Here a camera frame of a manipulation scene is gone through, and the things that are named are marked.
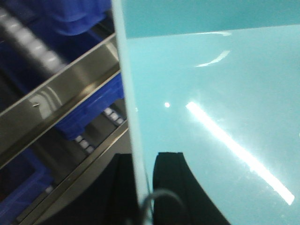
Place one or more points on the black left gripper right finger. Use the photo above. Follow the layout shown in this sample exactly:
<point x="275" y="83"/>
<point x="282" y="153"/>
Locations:
<point x="172" y="173"/>

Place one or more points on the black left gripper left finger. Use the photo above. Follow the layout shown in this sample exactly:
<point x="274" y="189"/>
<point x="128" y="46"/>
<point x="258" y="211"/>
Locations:
<point x="109" y="200"/>

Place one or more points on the light cyan plastic bin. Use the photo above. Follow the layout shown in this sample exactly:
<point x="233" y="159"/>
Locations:
<point x="217" y="82"/>

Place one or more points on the steel rack rail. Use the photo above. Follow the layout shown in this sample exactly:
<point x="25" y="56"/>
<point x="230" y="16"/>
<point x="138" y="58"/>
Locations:
<point x="22" y="123"/>

